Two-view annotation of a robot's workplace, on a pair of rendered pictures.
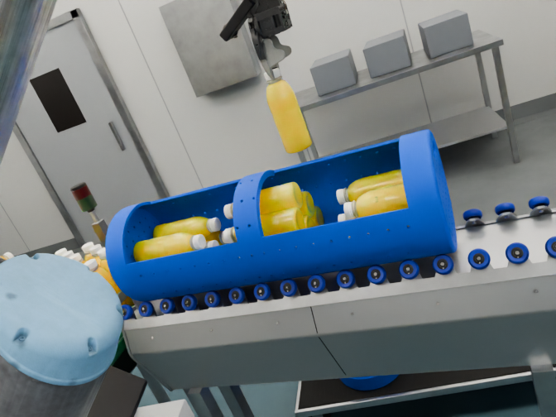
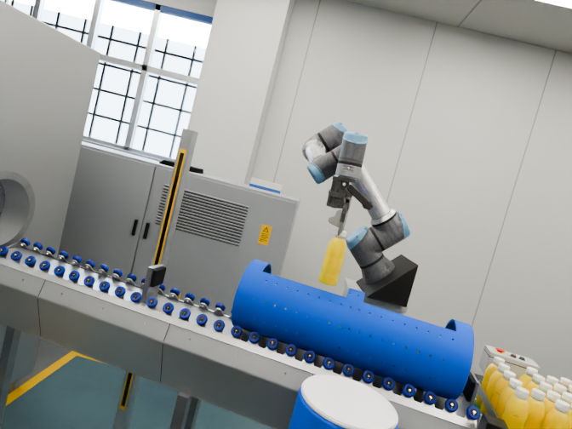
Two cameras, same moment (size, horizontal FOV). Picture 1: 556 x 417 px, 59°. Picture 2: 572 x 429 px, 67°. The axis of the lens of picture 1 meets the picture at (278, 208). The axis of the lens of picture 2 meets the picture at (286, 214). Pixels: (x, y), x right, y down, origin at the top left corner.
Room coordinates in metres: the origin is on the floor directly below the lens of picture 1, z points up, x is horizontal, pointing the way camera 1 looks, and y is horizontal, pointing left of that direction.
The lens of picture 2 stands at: (2.72, -0.68, 1.60)
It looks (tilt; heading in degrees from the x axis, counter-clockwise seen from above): 5 degrees down; 167
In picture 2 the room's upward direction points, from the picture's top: 15 degrees clockwise
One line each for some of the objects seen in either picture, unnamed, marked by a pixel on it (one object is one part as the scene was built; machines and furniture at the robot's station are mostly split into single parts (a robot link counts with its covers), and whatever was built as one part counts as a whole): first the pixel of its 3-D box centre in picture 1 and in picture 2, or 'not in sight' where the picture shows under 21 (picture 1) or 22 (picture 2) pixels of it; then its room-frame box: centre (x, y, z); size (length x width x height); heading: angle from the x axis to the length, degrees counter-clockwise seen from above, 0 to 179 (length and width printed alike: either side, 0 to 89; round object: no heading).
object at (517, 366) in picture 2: not in sight; (508, 366); (1.21, 0.79, 1.05); 0.20 x 0.10 x 0.10; 65
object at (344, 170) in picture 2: not in sight; (348, 172); (1.20, -0.14, 1.67); 0.10 x 0.09 x 0.05; 155
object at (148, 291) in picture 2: not in sight; (154, 283); (0.83, -0.73, 1.00); 0.10 x 0.04 x 0.15; 155
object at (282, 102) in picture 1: (286, 113); (334, 259); (1.22, -0.11, 1.34); 0.07 x 0.07 x 0.19
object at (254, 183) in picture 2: not in sight; (265, 185); (-0.58, -0.12, 1.48); 0.24 x 0.12 x 0.08; 82
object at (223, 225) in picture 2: not in sight; (147, 252); (-0.83, -0.88, 0.72); 2.15 x 0.54 x 1.45; 74
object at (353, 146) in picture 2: not in sight; (352, 149); (1.20, -0.14, 1.76); 0.10 x 0.09 x 0.12; 160
